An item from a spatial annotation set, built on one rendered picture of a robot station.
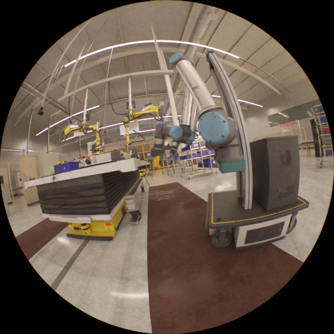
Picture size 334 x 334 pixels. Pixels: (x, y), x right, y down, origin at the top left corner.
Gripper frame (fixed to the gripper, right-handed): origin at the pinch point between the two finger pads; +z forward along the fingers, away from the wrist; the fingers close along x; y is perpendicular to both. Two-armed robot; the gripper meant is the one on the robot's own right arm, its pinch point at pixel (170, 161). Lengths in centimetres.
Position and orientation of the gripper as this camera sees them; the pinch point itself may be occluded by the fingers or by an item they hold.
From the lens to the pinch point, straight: 124.1
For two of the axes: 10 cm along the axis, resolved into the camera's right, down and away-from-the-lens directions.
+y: 9.4, 2.7, -2.2
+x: 2.2, 0.3, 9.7
